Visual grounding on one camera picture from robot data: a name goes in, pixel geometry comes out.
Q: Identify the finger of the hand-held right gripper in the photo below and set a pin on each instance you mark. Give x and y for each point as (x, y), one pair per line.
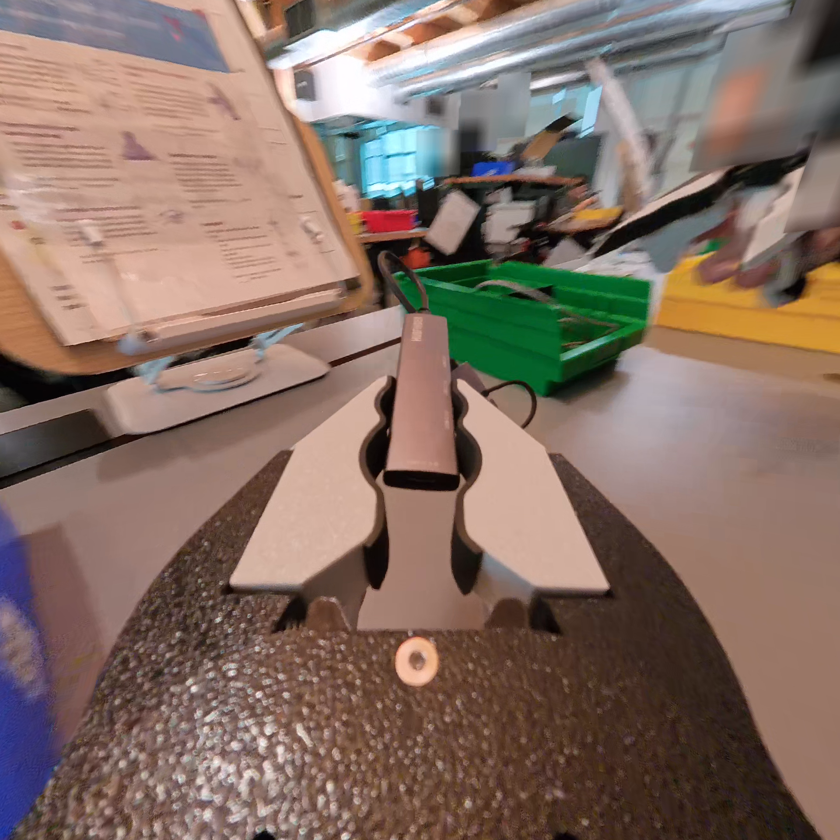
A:
(669, 207)
(689, 233)

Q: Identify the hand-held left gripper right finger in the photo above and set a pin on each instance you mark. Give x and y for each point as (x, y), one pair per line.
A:
(538, 525)

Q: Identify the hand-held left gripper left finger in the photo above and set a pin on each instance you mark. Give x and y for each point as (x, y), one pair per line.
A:
(302, 518)

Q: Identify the grey usb hub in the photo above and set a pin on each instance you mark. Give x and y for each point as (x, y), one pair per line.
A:
(420, 426)

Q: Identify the green plastic bin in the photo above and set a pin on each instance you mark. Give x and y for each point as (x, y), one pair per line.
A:
(525, 348)

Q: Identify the blue plastic bin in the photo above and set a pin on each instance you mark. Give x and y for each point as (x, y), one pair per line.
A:
(16, 656)

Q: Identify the person's right hand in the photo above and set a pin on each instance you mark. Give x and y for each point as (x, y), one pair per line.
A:
(722, 256)

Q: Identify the yellow plastic bin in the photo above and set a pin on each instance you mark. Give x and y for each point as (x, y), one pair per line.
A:
(722, 321)

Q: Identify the tilted wooden board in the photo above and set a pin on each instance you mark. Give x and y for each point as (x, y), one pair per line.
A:
(551, 138)

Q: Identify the wooden document stand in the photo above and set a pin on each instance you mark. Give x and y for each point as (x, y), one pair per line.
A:
(289, 377)

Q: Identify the small blue bin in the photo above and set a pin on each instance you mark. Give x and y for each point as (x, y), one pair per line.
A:
(492, 169)

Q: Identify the grey square board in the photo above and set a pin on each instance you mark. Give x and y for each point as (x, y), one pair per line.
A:
(453, 222)

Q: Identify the red plastic bin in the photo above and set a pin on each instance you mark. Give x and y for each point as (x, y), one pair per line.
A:
(388, 222)

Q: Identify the laminated instruction sheets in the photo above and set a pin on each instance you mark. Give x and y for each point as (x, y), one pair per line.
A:
(164, 164)

